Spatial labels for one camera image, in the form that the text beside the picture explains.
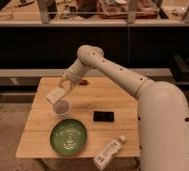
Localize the white sponge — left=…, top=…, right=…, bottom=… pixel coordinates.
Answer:
left=46, top=87, right=67, bottom=104

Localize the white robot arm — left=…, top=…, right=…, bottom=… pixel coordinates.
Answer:
left=59, top=45, right=189, bottom=171

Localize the black rectangular block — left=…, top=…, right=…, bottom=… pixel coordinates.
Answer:
left=93, top=111, right=114, bottom=122

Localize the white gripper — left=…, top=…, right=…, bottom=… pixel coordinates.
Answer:
left=59, top=72, right=80, bottom=98

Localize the wooden table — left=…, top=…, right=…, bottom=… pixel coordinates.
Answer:
left=15, top=76, right=146, bottom=171

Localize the background workbench shelf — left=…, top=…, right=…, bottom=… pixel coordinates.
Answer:
left=0, top=0, right=189, bottom=27

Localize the dark red oblong object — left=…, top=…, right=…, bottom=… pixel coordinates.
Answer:
left=79, top=79, right=88, bottom=85

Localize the white ceramic cup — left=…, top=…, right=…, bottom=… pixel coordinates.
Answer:
left=53, top=100, right=70, bottom=118

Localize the white plastic bottle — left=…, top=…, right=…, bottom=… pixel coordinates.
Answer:
left=93, top=135, right=126, bottom=171

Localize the green plate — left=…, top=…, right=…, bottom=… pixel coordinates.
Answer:
left=50, top=119, right=87, bottom=157

